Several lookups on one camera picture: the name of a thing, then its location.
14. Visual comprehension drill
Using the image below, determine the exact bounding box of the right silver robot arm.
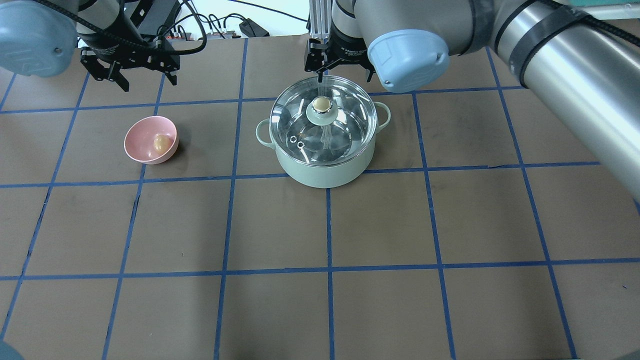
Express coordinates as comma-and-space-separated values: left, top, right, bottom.
304, 0, 640, 199

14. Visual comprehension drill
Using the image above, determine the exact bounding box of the pale green steel pot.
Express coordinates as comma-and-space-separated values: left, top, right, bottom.
254, 101, 392, 189

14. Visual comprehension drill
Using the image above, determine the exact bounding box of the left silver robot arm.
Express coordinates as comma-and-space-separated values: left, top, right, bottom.
0, 0, 180, 92

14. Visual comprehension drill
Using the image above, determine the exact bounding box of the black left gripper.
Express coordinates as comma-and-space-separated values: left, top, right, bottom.
80, 46, 180, 92

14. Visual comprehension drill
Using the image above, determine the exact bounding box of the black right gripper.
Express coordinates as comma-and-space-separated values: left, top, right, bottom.
304, 30, 376, 84

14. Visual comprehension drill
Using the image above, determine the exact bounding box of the glass pot lid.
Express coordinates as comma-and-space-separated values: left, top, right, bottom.
267, 75, 391, 167

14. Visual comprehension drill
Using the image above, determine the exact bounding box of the beige egg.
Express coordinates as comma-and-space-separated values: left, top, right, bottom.
152, 133, 172, 155

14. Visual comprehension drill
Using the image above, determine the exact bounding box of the pink plastic bowl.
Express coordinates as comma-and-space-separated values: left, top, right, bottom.
123, 115, 179, 165

